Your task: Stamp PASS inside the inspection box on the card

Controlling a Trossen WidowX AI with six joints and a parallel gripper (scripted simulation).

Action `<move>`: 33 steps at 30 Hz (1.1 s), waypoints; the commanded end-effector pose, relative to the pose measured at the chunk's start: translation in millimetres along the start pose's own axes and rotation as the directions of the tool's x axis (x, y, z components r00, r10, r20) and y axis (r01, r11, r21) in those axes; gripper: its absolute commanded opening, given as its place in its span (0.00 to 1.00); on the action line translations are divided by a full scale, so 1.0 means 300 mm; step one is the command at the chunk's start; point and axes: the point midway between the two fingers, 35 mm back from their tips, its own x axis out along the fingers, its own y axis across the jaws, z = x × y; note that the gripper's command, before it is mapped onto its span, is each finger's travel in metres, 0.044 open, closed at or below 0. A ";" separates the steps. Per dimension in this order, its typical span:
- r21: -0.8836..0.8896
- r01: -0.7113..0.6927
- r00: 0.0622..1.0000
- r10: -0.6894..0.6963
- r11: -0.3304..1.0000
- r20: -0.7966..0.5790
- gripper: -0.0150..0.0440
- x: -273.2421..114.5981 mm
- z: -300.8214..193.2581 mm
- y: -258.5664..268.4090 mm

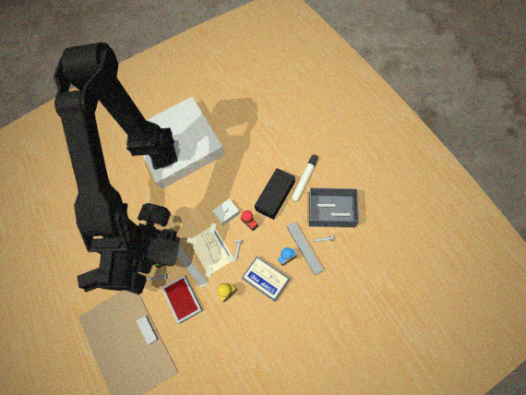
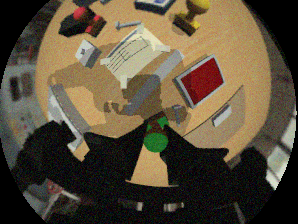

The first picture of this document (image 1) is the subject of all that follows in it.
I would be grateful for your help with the blue-handled rubber stamp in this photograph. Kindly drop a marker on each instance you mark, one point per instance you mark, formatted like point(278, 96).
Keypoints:
point(287, 254)

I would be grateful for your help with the grey flat bar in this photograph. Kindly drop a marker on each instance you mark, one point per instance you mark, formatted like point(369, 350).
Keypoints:
point(304, 248)
point(191, 268)

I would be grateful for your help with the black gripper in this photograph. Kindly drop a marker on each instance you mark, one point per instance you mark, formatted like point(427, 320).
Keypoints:
point(152, 214)

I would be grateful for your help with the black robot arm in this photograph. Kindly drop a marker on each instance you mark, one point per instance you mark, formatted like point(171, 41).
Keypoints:
point(99, 209)

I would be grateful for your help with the cream paper card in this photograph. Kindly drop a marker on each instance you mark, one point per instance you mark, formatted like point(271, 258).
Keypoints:
point(211, 250)

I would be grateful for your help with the yellow rubber stamp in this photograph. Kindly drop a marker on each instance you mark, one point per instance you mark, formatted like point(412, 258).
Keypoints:
point(225, 291)

